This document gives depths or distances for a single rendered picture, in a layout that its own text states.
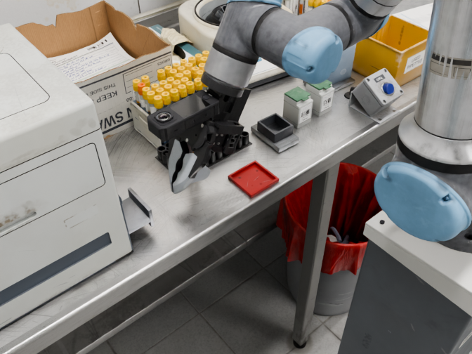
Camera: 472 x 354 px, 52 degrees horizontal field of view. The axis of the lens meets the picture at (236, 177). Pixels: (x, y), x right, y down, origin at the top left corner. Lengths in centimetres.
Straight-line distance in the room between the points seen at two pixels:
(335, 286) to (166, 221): 85
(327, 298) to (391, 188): 107
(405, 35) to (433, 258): 65
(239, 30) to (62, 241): 39
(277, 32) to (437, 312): 51
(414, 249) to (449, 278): 7
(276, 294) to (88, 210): 119
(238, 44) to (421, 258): 42
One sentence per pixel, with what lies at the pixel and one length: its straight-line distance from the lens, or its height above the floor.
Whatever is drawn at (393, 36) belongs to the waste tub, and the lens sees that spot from 131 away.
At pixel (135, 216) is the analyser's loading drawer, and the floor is 92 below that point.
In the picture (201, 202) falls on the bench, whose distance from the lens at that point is 88.
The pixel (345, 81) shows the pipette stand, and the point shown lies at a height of 88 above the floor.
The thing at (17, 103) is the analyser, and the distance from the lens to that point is 64.
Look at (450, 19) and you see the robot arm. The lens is 53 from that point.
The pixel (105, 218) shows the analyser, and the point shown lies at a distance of 74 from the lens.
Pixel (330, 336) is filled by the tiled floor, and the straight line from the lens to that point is 174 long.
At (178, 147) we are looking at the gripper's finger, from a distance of 82.
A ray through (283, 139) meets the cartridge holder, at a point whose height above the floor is 89.
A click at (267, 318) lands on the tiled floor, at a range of 175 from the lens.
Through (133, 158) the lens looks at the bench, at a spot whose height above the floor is 87.
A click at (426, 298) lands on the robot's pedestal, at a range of 88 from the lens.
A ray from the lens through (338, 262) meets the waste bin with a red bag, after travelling 145.
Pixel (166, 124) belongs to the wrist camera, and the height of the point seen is 107.
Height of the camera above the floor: 151
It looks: 43 degrees down
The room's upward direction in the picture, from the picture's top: 1 degrees counter-clockwise
